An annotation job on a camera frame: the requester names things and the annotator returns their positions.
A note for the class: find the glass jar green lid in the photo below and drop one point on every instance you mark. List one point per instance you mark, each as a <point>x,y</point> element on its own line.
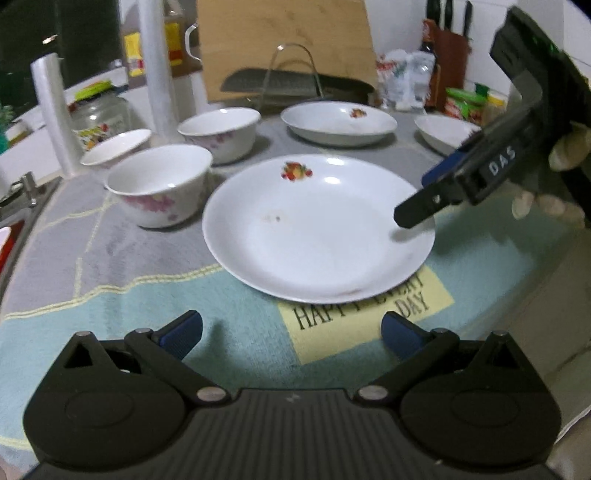
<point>99,117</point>

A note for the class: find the white plate fruit print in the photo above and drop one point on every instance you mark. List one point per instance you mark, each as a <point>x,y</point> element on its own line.
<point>332,124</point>
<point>438,131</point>
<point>314,230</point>

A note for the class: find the dark soy sauce bottle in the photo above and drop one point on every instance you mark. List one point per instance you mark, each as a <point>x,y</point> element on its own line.
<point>428,50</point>

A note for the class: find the white printed packet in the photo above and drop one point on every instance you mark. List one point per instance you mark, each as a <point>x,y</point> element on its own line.
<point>418,81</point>

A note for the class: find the yellow lidded jar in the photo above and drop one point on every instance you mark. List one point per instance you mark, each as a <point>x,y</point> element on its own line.
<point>496,105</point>

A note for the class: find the metal sink fitting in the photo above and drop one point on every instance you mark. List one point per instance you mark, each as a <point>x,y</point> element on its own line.
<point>27,183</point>

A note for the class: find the grey teal patterned mat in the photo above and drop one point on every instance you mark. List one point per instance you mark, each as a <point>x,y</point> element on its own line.
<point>138,295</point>

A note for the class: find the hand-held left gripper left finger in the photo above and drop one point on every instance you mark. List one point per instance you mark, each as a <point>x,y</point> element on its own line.
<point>182,333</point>

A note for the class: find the tall plastic wrap roll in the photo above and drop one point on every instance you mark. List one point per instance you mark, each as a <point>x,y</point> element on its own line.
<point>159,69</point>

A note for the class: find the red green printed packet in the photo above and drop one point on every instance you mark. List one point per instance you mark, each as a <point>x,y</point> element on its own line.
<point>388,69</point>

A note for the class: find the cooking oil jug yellow label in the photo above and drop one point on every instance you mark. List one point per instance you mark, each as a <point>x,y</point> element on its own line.
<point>184,46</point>

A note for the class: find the wooden cutting board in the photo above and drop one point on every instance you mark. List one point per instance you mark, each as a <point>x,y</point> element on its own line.
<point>286,27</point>

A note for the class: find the plain white bowl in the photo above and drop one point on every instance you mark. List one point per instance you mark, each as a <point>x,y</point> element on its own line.
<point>111,150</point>

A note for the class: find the short plastic wrap roll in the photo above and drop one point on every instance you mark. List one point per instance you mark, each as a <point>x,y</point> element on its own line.
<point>51,110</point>

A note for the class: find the green lidded jar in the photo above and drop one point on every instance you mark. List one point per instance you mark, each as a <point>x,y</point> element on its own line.
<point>461,105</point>

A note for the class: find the white floral bowl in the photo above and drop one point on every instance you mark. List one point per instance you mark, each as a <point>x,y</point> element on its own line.
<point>157,203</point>
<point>221,138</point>

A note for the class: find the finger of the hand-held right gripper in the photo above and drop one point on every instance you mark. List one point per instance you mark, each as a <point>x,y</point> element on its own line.
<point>418,210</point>
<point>443,168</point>

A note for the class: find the person's right hand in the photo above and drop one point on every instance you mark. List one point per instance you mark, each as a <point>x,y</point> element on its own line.
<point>567,152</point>

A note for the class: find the brown knife block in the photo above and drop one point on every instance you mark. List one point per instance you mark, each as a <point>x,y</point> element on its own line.
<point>450,55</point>

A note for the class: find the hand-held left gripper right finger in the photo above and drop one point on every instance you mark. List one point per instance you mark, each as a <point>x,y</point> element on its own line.
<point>399,335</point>

